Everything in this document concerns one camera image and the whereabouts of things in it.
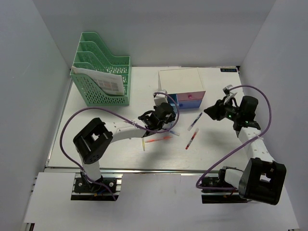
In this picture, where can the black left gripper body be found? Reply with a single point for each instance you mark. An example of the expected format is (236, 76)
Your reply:
(170, 119)

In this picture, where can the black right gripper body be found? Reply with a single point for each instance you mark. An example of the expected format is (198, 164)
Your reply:
(232, 112)

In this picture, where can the light blue small drawer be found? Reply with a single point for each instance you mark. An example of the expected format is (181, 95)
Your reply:
(173, 100)

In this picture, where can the pink small drawer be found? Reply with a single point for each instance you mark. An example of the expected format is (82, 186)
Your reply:
(190, 96)

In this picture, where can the white mini drawer cabinet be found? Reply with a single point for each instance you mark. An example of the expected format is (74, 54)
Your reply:
(180, 80)

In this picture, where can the booklet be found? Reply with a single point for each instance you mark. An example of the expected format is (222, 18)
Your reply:
(111, 84)

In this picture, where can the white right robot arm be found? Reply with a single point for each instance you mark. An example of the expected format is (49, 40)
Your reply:
(263, 178)

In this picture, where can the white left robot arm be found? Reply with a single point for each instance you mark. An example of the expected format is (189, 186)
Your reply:
(93, 140)

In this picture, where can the orange pen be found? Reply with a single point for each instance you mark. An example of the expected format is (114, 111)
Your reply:
(159, 139)

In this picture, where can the yellow pen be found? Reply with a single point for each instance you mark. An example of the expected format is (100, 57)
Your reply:
(143, 144)

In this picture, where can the blue wide bottom drawer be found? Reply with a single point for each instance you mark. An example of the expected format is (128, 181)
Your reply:
(189, 104)

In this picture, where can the blue white pen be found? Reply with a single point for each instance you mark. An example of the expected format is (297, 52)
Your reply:
(194, 122)

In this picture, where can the red pen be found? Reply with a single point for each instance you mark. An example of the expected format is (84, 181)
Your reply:
(192, 138)

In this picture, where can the black label sticker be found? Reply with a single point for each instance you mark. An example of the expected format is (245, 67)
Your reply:
(229, 70)

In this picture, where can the green plastic file rack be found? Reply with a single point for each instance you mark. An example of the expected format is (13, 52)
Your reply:
(93, 54)

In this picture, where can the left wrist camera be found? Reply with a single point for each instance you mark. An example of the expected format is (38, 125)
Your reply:
(160, 98)

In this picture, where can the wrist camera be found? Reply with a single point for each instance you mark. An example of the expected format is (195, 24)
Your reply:
(160, 98)
(228, 93)

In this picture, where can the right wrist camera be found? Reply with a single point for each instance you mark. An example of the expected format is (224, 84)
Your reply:
(228, 93)

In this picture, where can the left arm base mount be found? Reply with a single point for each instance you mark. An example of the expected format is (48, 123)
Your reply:
(84, 190)

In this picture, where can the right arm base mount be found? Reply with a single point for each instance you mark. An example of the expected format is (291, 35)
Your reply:
(214, 192)

